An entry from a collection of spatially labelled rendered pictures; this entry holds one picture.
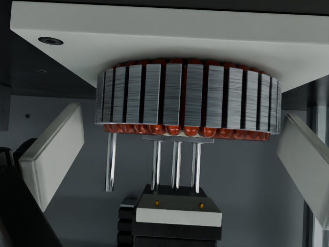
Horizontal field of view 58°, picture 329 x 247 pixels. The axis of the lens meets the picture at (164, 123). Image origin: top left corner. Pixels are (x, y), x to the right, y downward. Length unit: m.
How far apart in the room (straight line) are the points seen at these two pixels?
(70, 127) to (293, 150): 0.13
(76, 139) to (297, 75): 0.13
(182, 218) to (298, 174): 0.08
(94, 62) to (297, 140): 0.12
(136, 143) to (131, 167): 0.04
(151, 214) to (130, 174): 0.23
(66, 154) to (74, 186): 0.29
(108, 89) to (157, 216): 0.10
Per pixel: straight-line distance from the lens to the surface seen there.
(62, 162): 0.17
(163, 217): 0.22
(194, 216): 0.22
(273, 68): 0.17
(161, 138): 0.31
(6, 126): 0.40
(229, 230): 0.47
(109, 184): 0.27
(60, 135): 0.16
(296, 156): 0.18
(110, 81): 0.16
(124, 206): 0.41
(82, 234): 0.48
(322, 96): 0.34
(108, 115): 0.15
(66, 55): 0.16
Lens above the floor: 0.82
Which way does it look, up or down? 3 degrees down
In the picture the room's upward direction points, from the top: 177 degrees counter-clockwise
